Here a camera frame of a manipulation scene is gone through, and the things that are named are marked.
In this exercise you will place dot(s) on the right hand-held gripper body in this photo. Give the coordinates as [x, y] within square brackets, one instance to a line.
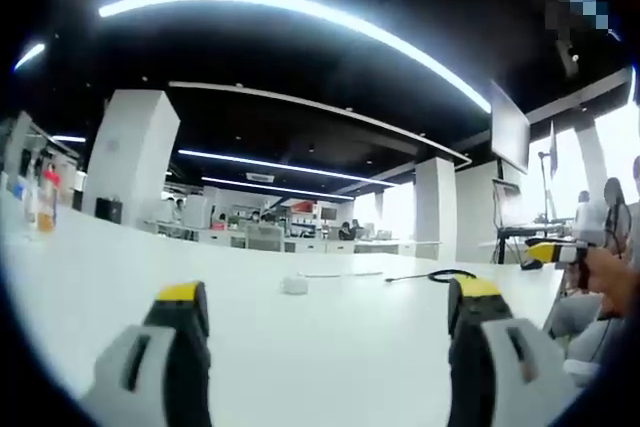
[574, 253]

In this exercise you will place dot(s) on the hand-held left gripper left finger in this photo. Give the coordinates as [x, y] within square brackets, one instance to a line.
[150, 372]

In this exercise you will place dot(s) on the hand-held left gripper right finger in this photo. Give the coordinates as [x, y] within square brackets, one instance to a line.
[500, 372]

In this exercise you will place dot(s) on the white charger adapter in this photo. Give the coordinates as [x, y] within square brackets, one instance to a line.
[294, 285]

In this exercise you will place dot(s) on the white desk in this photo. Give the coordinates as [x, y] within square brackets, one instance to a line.
[320, 347]

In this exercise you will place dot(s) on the person's right hand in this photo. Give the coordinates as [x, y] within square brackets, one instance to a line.
[617, 282]

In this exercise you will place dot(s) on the black stand table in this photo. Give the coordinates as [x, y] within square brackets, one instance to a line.
[520, 234]

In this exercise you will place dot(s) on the tripod stand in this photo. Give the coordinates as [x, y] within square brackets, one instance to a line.
[546, 182]

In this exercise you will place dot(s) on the person's grey trousers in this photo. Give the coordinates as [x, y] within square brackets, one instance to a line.
[580, 322]

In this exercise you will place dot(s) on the hanging flat monitor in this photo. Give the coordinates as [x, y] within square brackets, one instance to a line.
[510, 129]

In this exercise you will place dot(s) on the black bin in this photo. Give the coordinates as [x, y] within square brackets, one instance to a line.
[109, 209]

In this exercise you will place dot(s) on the grey office chair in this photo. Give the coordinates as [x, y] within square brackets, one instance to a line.
[265, 238]

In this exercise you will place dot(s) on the orange drink bottle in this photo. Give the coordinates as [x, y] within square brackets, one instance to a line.
[47, 202]

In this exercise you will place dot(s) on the clear plastic bottle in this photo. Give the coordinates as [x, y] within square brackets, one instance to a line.
[30, 197]

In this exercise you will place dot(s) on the long ceiling light strip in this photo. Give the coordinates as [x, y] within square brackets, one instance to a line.
[300, 12]

